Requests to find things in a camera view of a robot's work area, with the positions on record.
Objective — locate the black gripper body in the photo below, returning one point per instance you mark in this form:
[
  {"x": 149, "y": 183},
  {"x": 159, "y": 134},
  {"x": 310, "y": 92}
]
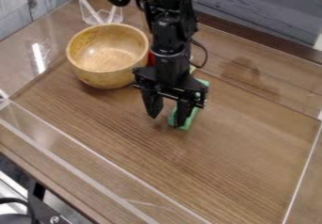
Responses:
[{"x": 167, "y": 77}]

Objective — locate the green rectangular block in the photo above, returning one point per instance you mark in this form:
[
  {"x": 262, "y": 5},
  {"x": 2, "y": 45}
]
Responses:
[{"x": 194, "y": 116}]

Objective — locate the red toy strawberry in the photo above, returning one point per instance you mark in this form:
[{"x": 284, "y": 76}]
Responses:
[{"x": 151, "y": 58}]

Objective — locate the clear acrylic corner bracket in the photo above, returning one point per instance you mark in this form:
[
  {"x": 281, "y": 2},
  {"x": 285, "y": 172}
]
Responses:
[{"x": 94, "y": 17}]

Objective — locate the clear acrylic tray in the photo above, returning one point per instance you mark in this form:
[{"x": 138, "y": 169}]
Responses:
[{"x": 244, "y": 167}]

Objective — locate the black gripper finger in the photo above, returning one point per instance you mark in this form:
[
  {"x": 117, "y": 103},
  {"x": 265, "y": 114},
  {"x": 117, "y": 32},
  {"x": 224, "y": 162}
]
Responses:
[
  {"x": 153, "y": 102},
  {"x": 183, "y": 112}
]

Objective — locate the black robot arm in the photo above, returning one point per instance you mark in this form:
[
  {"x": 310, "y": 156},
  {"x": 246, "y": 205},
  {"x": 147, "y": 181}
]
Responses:
[{"x": 173, "y": 24}]

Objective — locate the brown wooden bowl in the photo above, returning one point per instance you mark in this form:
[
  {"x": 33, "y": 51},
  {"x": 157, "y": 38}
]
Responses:
[{"x": 103, "y": 52}]

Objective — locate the black table leg bracket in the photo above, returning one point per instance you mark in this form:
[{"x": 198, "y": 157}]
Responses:
[{"x": 46, "y": 214}]

